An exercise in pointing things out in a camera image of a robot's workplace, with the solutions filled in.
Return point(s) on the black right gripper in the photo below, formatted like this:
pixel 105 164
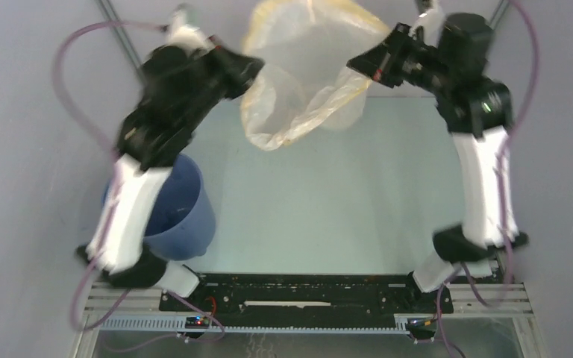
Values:
pixel 380 65

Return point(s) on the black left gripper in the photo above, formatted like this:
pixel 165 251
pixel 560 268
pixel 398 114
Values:
pixel 239 69

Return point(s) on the translucent yellowish trash bag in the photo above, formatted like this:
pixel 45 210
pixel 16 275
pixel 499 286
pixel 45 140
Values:
pixel 305 83

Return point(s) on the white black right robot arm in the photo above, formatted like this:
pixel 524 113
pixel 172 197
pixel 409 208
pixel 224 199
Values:
pixel 478 116

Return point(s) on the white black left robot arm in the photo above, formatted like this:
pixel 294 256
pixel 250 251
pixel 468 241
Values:
pixel 182 87

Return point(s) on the blue plastic trash bin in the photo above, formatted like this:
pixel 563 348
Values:
pixel 166 208

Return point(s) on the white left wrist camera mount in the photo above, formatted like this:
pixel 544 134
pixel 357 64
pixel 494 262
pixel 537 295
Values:
pixel 182 31

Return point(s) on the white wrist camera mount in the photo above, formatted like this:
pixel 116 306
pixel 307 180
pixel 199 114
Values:
pixel 431 17
pixel 182 31

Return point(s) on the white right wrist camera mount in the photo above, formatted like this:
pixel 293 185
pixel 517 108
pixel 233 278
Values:
pixel 431 17

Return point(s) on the right corner aluminium post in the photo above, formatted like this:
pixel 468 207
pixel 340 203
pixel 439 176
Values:
pixel 498 13

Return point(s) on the corner aluminium post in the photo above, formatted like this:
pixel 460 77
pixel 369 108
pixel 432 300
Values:
pixel 122 37
pixel 498 13

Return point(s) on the left corner aluminium post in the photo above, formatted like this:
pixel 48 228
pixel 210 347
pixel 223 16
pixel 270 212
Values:
pixel 122 37

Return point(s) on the aluminium frame rail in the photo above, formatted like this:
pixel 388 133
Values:
pixel 505 303

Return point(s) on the light blue slotted cable duct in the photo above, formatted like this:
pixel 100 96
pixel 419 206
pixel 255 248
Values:
pixel 174 324

